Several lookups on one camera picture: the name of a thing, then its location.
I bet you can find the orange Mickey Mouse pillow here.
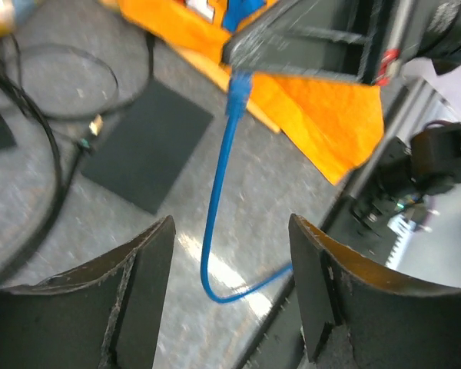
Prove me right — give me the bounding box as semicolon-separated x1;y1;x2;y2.
118;0;383;185

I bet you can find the black ethernet cable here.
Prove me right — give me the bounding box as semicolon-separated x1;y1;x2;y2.
0;32;157;289

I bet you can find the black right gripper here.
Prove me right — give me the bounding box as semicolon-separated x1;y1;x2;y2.
222;0;396;85

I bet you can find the grey slotted cable duct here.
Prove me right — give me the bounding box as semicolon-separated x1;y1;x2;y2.
385;214;420;270

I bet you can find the blue ethernet cable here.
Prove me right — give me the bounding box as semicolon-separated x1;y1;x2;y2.
199;71;295;304

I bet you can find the black network switch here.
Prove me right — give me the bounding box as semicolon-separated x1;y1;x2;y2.
82;80;214;214

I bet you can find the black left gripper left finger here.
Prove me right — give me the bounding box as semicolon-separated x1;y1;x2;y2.
0;216;176;368

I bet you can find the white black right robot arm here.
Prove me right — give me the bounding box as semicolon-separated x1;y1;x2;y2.
221;1;461;183

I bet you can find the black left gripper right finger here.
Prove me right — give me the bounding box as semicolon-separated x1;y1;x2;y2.
289;215;461;368

